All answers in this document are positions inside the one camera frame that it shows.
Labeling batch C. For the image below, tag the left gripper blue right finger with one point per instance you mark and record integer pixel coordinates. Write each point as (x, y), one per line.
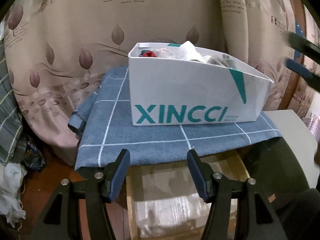
(201, 174)

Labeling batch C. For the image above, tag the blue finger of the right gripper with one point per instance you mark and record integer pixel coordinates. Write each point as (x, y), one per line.
(304, 46)
(311, 79)

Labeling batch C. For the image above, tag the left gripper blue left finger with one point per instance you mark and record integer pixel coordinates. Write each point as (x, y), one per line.
(116, 174)

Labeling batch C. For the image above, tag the wooden drawer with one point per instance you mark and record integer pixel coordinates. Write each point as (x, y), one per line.
(163, 202)

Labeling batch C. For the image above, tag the white grey socks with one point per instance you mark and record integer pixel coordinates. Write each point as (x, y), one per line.
(224, 61)

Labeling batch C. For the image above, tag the red underwear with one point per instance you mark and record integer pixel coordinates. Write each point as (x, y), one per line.
(149, 54)

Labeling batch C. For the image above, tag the floral white underwear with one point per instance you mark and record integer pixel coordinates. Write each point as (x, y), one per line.
(169, 53)

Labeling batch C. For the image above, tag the pink quilted bedding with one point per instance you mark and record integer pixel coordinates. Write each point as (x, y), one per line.
(312, 122)

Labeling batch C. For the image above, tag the blue checked table cloth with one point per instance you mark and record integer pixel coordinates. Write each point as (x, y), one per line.
(104, 126)

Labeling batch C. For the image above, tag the grey cushioned stool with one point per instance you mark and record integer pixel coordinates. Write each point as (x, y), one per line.
(299, 139)

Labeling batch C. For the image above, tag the white XINCCI shoe box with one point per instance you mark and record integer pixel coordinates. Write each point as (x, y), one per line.
(179, 92)

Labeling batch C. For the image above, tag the white plastic bag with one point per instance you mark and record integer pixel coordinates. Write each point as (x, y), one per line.
(11, 181)

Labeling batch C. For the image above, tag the grey plaid folded fabric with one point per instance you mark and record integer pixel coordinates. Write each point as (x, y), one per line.
(11, 122)

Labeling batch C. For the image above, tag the beige leaf print curtain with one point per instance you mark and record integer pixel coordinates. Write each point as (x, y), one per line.
(57, 51)

